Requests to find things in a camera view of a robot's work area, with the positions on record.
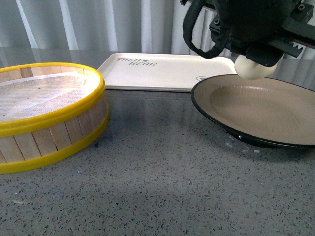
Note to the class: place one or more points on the white steamed bun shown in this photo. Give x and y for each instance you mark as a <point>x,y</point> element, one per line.
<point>251,70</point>

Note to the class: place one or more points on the grey pleated curtain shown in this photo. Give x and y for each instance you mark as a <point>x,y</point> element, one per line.
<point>136,26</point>

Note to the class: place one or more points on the cream bear print tray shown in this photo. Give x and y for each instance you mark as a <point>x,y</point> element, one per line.
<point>161,72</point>

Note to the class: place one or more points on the yellow rimmed bamboo steamer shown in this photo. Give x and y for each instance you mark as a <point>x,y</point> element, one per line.
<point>30,143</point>

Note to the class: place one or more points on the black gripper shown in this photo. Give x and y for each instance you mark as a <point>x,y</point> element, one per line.
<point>261,30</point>

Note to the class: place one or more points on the beige plate with black rim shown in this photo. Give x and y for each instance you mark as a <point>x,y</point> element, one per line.
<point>263,112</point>

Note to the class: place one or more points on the white steamer liner cloth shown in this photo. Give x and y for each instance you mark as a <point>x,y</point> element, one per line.
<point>33,96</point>

